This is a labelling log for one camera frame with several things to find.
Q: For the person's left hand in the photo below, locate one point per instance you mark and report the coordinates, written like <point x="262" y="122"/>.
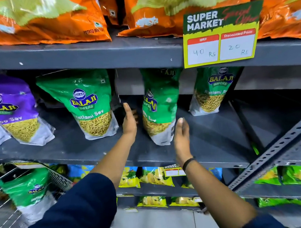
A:
<point x="129" y="125"/>

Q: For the person's right hand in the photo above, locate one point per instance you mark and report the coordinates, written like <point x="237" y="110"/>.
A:
<point x="182" y="144"/>

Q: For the person's right thumb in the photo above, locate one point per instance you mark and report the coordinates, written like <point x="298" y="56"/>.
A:
<point x="180" y="127"/>

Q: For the person's left fingers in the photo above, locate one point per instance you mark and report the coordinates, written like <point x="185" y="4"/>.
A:
<point x="128" y="113"/>

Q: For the person's left forearm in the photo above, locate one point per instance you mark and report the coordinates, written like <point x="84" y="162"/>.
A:
<point x="112" y="161"/>

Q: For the person's right forearm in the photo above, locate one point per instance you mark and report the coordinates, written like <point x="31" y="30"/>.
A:
<point x="216" y="196"/>

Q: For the black wristband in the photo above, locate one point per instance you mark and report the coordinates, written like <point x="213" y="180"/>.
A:
<point x="188" y="163"/>

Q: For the small price tag card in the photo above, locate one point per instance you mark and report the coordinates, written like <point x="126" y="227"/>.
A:
<point x="173" y="170"/>

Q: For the yellow green snack packet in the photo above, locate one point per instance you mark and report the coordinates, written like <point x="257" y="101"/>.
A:
<point x="152" y="201"/>
<point x="156" y="177"/>
<point x="129" y="178"/>
<point x="184" y="201"/>

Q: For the blue snack packet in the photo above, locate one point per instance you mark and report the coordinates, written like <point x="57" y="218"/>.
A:
<point x="216" y="173"/>
<point x="77" y="171"/>

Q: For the grey metal shelf rack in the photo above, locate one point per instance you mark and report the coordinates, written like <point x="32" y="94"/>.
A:
<point x="81" y="57"/>

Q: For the green yellow price sign card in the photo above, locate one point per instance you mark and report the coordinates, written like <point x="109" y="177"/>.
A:
<point x="222" y="36"/>

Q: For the yellow white shelf label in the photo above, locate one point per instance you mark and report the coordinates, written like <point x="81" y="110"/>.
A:
<point x="29" y="164"/>

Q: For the grey slotted angle post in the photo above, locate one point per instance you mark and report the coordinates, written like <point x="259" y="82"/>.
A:
<point x="278" y="145"/>

